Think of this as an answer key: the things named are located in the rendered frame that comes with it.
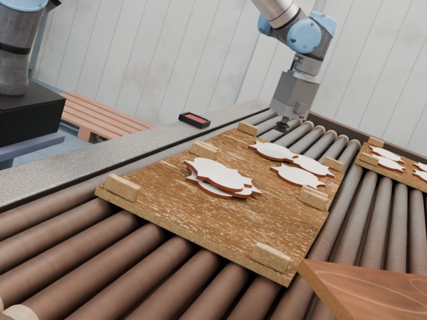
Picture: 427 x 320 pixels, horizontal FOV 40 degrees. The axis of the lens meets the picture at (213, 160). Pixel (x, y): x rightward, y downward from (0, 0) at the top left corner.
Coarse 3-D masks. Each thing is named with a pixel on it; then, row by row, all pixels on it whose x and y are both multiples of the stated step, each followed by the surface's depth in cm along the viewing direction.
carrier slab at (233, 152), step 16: (224, 144) 150; (240, 144) 155; (224, 160) 136; (240, 160) 141; (256, 160) 146; (272, 160) 151; (256, 176) 132; (272, 176) 137; (336, 176) 158; (288, 192) 129
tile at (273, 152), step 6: (258, 144) 158; (264, 144) 160; (270, 144) 161; (258, 150) 152; (264, 150) 153; (270, 150) 155; (276, 150) 156; (282, 150) 158; (288, 150) 160; (264, 156) 150; (270, 156) 149; (276, 156) 151; (282, 156) 152; (288, 156) 154; (294, 156) 157
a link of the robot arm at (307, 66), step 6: (300, 54) 147; (300, 60) 147; (306, 60) 146; (312, 60) 146; (318, 60) 152; (294, 66) 148; (300, 66) 147; (306, 66) 146; (312, 66) 146; (318, 66) 147; (300, 72) 147; (306, 72) 147; (312, 72) 147; (318, 72) 149
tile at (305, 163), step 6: (300, 156) 162; (294, 162) 153; (300, 162) 156; (306, 162) 158; (312, 162) 160; (300, 168) 152; (306, 168) 151; (312, 168) 153; (318, 168) 156; (324, 168) 158; (318, 174) 150; (324, 174) 152; (330, 174) 154
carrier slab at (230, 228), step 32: (192, 160) 127; (96, 192) 96; (160, 192) 103; (192, 192) 108; (160, 224) 93; (192, 224) 94; (224, 224) 99; (256, 224) 104; (288, 224) 110; (320, 224) 116; (224, 256) 90; (288, 256) 95
